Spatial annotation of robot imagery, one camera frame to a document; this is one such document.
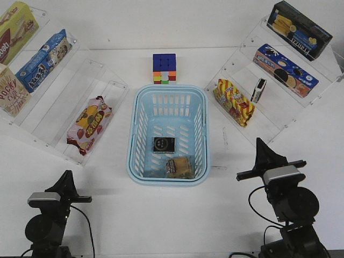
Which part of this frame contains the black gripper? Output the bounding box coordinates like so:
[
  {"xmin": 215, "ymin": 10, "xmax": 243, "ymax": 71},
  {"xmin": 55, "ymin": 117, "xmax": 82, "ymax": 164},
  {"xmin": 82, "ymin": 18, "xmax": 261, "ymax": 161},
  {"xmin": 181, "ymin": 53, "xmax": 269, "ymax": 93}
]
[
  {"xmin": 236, "ymin": 138, "xmax": 306, "ymax": 182},
  {"xmin": 45, "ymin": 170, "xmax": 92, "ymax": 206}
]

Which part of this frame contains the bread bun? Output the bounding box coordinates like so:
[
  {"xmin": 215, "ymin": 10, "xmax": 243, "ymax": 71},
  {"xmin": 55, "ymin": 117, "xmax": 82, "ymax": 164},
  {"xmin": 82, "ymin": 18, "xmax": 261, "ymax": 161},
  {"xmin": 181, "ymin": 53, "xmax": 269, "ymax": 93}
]
[{"xmin": 166, "ymin": 156, "xmax": 195, "ymax": 179}]

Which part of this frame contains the black tissue pack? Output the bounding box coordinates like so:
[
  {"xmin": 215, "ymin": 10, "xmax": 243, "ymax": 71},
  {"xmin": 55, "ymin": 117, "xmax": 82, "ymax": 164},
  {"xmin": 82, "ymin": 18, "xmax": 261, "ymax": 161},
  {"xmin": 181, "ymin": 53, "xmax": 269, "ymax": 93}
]
[{"xmin": 153, "ymin": 137, "xmax": 176, "ymax": 153}]

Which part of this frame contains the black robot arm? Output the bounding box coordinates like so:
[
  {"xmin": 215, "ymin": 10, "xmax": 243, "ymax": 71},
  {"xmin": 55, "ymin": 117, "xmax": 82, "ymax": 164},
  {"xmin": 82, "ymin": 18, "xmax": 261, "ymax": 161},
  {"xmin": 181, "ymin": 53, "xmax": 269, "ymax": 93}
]
[
  {"xmin": 25, "ymin": 170, "xmax": 92, "ymax": 257},
  {"xmin": 236, "ymin": 138, "xmax": 330, "ymax": 257}
]

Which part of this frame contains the light blue plastic basket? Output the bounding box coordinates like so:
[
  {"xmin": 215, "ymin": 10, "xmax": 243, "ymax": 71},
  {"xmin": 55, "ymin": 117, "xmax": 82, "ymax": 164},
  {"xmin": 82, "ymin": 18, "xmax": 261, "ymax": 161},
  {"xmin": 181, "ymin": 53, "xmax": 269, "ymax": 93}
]
[{"xmin": 127, "ymin": 84, "xmax": 211, "ymax": 187}]

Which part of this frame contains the pink strawberry snack pack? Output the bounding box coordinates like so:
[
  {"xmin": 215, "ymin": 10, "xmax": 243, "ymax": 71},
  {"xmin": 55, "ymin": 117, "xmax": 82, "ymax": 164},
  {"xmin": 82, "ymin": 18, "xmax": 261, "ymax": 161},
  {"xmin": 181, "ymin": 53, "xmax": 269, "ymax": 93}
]
[{"xmin": 67, "ymin": 96, "xmax": 113, "ymax": 156}]

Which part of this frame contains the small black white box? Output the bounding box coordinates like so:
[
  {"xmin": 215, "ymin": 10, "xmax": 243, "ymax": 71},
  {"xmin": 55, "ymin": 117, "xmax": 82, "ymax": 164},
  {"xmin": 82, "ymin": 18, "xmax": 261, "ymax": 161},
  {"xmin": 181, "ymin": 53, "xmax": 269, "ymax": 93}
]
[{"xmin": 250, "ymin": 78, "xmax": 267, "ymax": 103}]

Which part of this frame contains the red yellow striped snack pack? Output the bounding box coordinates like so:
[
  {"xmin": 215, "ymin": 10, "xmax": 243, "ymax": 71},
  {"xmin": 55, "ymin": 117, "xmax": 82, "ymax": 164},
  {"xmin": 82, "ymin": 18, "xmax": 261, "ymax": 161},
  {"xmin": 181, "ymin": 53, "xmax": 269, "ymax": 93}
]
[{"xmin": 213, "ymin": 78, "xmax": 255, "ymax": 127}]

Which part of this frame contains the clear acrylic right shelf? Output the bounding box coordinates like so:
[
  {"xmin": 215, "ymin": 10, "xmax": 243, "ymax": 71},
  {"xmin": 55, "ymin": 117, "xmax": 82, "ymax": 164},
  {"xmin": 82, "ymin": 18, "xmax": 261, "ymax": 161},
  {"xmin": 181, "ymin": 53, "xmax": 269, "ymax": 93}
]
[{"xmin": 205, "ymin": 17, "xmax": 343, "ymax": 144}]

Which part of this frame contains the clear acrylic shelf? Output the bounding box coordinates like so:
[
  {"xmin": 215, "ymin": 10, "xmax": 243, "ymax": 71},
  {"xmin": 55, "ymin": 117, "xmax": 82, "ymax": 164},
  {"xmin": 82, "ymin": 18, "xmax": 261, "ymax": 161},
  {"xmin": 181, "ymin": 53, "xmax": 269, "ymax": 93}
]
[
  {"xmin": 0, "ymin": 8, "xmax": 130, "ymax": 166},
  {"xmin": 205, "ymin": 17, "xmax": 343, "ymax": 144}
]

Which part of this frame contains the blue orange Oreo box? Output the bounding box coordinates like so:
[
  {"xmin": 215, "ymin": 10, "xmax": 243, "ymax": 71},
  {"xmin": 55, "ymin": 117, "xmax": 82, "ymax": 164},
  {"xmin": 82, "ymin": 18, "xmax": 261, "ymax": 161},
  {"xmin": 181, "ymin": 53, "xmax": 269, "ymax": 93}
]
[{"xmin": 253, "ymin": 44, "xmax": 319, "ymax": 98}]

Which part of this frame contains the clear acrylic left shelf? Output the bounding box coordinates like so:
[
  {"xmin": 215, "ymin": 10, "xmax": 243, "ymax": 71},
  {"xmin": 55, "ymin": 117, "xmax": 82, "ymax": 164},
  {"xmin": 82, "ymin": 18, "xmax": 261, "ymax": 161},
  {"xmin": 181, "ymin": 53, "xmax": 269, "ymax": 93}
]
[{"xmin": 0, "ymin": 8, "xmax": 130, "ymax": 166}]

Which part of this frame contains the Pocky box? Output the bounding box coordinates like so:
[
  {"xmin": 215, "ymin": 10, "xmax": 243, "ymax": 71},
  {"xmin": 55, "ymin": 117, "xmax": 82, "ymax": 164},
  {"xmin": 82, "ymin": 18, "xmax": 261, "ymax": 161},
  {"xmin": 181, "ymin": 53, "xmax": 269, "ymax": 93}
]
[{"xmin": 1, "ymin": 64, "xmax": 31, "ymax": 117}]

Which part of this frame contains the blue cookie pack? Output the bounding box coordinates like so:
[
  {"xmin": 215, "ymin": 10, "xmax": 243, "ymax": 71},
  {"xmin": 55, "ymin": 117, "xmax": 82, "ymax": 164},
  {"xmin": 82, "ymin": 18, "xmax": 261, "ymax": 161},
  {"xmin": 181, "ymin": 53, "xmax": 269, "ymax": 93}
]
[{"xmin": 16, "ymin": 29, "xmax": 72, "ymax": 93}]

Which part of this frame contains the dark blue cracker box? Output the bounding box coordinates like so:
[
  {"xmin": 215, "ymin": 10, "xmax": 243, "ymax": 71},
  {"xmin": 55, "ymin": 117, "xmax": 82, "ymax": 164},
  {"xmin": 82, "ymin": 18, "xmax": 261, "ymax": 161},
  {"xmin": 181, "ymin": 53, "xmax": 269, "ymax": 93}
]
[{"xmin": 267, "ymin": 1, "xmax": 333, "ymax": 61}]

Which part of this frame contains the colourful Rubik's cube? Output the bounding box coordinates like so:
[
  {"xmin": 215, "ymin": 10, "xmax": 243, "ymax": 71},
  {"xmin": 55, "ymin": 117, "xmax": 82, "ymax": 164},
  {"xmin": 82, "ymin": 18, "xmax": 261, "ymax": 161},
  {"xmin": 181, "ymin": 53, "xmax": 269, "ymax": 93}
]
[{"xmin": 153, "ymin": 53, "xmax": 177, "ymax": 84}]

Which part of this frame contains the yellow wafer box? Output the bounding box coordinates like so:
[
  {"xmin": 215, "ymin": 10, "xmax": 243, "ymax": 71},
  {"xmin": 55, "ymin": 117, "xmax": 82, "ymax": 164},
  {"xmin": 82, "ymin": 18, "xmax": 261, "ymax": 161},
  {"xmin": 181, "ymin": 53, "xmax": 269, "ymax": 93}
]
[{"xmin": 1, "ymin": 1, "xmax": 39, "ymax": 65}]

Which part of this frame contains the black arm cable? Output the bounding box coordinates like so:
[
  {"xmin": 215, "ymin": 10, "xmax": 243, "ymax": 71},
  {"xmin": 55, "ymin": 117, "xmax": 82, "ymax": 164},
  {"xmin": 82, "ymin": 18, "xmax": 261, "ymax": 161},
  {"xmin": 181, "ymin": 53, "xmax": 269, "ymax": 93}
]
[
  {"xmin": 228, "ymin": 187, "xmax": 285, "ymax": 258},
  {"xmin": 20, "ymin": 205, "xmax": 95, "ymax": 258}
]

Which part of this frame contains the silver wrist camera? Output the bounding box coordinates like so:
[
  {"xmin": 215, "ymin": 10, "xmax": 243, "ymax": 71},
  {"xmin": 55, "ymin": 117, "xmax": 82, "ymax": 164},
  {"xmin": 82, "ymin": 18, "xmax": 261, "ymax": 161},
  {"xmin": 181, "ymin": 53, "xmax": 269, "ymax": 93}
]
[
  {"xmin": 263, "ymin": 165, "xmax": 301, "ymax": 185},
  {"xmin": 27, "ymin": 192, "xmax": 61, "ymax": 208}
]

